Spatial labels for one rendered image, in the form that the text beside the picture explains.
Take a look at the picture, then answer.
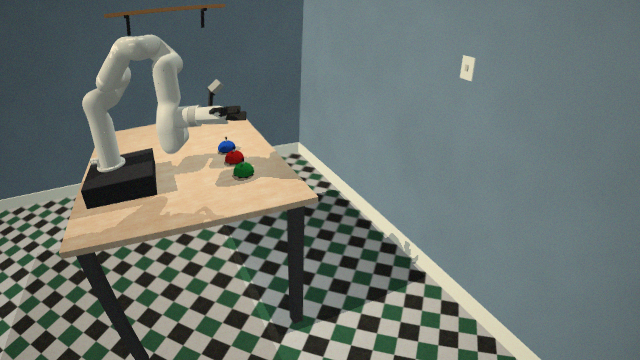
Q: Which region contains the red dome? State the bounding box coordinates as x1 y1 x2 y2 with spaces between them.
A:
225 147 244 165

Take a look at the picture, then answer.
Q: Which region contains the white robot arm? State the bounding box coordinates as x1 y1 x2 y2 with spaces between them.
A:
82 35 198 172

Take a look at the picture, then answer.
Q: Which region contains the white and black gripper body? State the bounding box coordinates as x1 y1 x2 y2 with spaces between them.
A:
195 105 228 127

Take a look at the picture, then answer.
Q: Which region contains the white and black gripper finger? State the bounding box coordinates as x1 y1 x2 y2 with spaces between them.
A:
225 111 246 121
209 106 241 117

